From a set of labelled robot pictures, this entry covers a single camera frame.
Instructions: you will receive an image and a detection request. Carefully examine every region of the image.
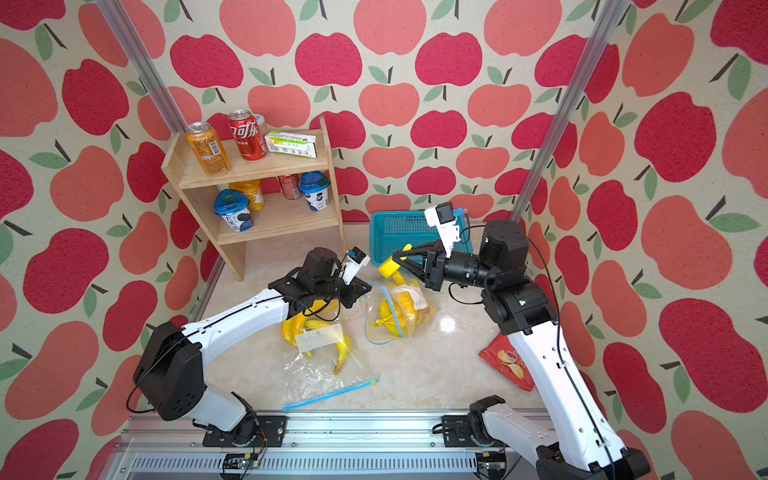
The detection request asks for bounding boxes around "red cola can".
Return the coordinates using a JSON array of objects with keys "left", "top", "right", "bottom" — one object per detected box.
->
[{"left": 228, "top": 109, "right": 267, "bottom": 161}]

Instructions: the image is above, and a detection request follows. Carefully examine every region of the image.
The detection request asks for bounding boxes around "red chips bag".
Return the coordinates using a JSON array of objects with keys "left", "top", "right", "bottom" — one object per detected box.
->
[{"left": 478, "top": 333, "right": 535, "bottom": 392}]

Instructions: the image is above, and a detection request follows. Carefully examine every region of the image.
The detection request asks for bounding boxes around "right aluminium corner post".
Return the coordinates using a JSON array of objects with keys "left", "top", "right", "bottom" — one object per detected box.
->
[{"left": 510, "top": 0, "right": 630, "bottom": 222}]

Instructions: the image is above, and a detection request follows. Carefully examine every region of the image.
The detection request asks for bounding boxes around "blue yogurt cup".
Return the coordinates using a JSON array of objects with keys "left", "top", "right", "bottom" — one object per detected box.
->
[
  {"left": 299, "top": 171, "right": 331, "bottom": 211},
  {"left": 214, "top": 189, "right": 253, "bottom": 232}
]

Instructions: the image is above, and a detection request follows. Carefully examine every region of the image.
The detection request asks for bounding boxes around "left aluminium corner post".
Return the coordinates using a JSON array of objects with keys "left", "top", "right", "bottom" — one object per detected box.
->
[{"left": 96, "top": 0, "right": 186, "bottom": 134}]

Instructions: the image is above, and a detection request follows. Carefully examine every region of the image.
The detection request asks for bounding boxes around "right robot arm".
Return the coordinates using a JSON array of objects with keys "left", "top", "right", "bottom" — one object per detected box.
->
[{"left": 392, "top": 220, "right": 651, "bottom": 479}]

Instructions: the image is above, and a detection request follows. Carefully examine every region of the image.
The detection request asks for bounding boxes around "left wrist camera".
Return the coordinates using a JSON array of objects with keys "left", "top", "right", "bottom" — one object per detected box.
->
[{"left": 340, "top": 247, "right": 370, "bottom": 285}]

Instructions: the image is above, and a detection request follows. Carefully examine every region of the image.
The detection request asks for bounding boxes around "orange soda can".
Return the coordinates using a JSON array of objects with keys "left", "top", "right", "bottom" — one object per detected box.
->
[{"left": 185, "top": 121, "right": 231, "bottom": 175}]

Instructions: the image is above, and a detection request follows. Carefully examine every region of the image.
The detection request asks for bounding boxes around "aluminium corner post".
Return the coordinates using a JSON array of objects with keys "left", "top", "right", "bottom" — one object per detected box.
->
[
  {"left": 96, "top": 0, "right": 186, "bottom": 134},
  {"left": 510, "top": 0, "right": 630, "bottom": 222}
]

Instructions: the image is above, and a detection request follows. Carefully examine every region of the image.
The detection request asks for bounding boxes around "small red can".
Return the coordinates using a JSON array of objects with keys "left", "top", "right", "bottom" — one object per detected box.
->
[{"left": 277, "top": 174, "right": 303, "bottom": 200}]

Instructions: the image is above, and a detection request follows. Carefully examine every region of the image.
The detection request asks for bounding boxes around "wooden shelf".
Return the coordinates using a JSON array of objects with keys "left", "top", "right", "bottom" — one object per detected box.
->
[{"left": 161, "top": 115, "right": 346, "bottom": 281}]

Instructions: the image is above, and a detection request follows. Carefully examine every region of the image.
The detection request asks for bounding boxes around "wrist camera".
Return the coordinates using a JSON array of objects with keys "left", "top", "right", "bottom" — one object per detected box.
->
[
  {"left": 340, "top": 247, "right": 370, "bottom": 285},
  {"left": 424, "top": 202, "right": 467, "bottom": 258}
]

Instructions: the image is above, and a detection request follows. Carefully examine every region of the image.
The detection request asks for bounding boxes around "blue yogurt cup left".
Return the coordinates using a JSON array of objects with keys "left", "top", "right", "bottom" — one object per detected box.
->
[{"left": 214, "top": 189, "right": 253, "bottom": 232}]

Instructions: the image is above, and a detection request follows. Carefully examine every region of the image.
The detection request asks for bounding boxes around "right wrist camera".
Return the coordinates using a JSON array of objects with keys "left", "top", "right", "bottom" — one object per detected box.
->
[{"left": 424, "top": 202, "right": 467, "bottom": 258}]

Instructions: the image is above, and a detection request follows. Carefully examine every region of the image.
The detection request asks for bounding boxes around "yellow yogurt cup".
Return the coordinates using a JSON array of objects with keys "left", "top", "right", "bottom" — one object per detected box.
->
[{"left": 228, "top": 179, "right": 264, "bottom": 211}]

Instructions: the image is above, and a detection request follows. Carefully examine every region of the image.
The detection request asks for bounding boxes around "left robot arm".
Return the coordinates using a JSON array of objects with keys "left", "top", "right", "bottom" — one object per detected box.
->
[{"left": 133, "top": 247, "right": 371, "bottom": 447}]

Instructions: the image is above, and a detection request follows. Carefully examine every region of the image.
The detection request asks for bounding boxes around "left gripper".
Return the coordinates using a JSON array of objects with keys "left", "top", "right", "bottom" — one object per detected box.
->
[{"left": 314, "top": 267, "right": 375, "bottom": 307}]

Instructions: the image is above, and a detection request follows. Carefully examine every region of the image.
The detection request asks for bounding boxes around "teal plastic basket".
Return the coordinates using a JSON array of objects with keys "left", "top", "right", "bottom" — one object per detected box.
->
[{"left": 370, "top": 210, "right": 440, "bottom": 266}]

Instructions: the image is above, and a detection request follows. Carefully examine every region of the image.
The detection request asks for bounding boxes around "aluminium front rail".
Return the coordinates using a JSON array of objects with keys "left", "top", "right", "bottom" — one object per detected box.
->
[{"left": 93, "top": 409, "right": 558, "bottom": 479}]

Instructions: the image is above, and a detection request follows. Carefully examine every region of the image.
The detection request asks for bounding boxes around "zip-top bag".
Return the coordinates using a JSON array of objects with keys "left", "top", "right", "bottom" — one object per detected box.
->
[
  {"left": 364, "top": 276, "right": 437, "bottom": 345},
  {"left": 283, "top": 302, "right": 378, "bottom": 411}
]

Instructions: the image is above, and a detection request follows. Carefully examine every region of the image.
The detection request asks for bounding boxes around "green white box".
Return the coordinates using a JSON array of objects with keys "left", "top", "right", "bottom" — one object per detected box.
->
[{"left": 264, "top": 130, "right": 317, "bottom": 158}]

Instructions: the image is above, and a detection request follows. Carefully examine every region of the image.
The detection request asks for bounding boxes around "blue yogurt cup right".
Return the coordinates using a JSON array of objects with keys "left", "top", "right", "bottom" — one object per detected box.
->
[{"left": 299, "top": 171, "right": 331, "bottom": 211}]

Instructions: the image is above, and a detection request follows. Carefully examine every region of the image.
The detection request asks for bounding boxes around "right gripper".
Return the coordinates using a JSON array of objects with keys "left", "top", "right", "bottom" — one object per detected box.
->
[{"left": 395, "top": 242, "right": 494, "bottom": 294}]

